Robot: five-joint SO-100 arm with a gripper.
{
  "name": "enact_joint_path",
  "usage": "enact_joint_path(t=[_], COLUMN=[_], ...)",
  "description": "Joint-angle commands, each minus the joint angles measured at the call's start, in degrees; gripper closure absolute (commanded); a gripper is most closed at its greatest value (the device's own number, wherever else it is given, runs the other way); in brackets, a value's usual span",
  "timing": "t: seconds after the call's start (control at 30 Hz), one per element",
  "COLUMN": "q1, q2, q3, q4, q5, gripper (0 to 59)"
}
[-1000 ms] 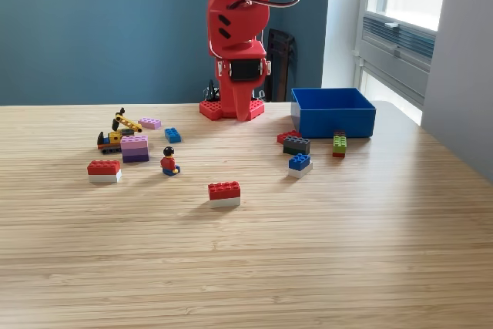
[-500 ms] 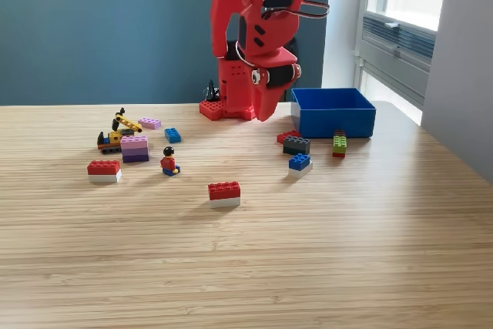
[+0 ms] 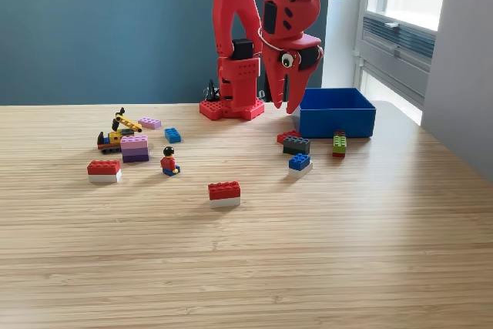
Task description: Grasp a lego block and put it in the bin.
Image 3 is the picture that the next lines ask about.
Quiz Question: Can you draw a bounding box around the blue and white brick stack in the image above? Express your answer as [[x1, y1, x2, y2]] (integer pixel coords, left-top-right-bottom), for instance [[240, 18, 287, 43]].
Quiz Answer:
[[287, 153, 314, 179]]

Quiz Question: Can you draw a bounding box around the flat pink brick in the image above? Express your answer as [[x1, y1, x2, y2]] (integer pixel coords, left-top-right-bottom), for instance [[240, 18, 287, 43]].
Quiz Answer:
[[137, 116, 163, 130]]

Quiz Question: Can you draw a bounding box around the dark grey brick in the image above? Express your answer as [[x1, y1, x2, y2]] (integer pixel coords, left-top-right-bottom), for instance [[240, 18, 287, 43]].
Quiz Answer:
[[283, 136, 311, 156]]

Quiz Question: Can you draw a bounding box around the grey louvered window unit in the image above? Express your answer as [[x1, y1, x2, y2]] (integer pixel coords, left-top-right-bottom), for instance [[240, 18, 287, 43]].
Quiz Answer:
[[361, 12, 437, 72]]

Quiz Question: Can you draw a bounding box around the blue plastic bin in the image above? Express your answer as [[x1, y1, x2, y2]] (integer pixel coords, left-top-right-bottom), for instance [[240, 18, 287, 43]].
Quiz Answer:
[[291, 88, 377, 139]]

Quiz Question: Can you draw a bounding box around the pink and purple brick stack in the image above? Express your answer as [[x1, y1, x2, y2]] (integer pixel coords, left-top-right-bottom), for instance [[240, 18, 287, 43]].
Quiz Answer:
[[120, 135, 150, 163]]

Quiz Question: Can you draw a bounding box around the black cable clump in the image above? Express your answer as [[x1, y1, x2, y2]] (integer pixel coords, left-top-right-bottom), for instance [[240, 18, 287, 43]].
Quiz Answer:
[[203, 79, 221, 102]]

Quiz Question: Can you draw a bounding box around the toy figure red shirt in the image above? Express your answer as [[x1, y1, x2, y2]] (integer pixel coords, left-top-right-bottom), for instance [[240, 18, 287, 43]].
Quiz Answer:
[[159, 146, 181, 177]]

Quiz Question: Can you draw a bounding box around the small yellow toy digger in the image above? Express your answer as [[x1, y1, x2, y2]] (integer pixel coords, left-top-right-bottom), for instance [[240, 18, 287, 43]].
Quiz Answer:
[[96, 107, 143, 154]]

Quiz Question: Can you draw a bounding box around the red and white brick stack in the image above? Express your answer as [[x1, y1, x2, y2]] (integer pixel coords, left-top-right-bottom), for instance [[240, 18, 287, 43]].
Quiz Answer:
[[207, 181, 242, 209], [86, 159, 122, 183]]

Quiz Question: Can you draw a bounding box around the green and red brick stack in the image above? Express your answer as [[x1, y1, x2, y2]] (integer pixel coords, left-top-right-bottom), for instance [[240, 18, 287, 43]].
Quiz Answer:
[[332, 129, 347, 159]]

